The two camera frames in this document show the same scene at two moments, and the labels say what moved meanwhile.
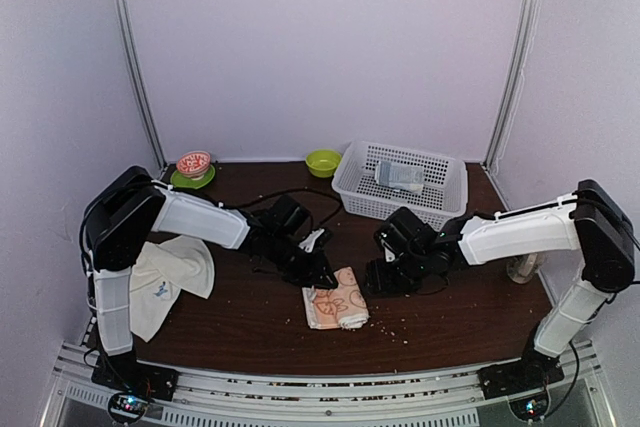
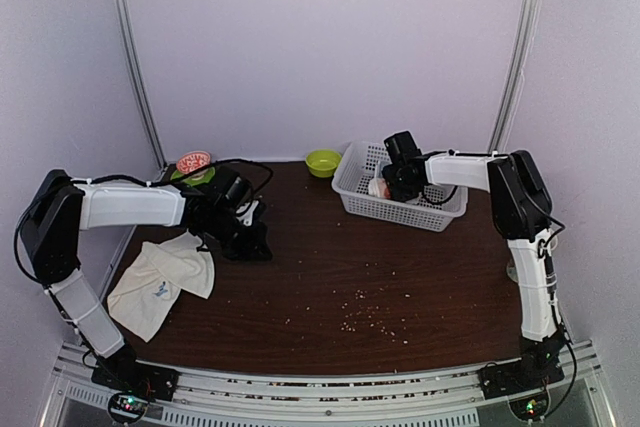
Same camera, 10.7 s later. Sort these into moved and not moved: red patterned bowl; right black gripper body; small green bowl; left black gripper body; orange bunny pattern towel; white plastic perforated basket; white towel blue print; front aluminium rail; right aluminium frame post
Moved: left black gripper body; right black gripper body; orange bunny pattern towel
Not moved: front aluminium rail; white towel blue print; small green bowl; red patterned bowl; right aluminium frame post; white plastic perforated basket
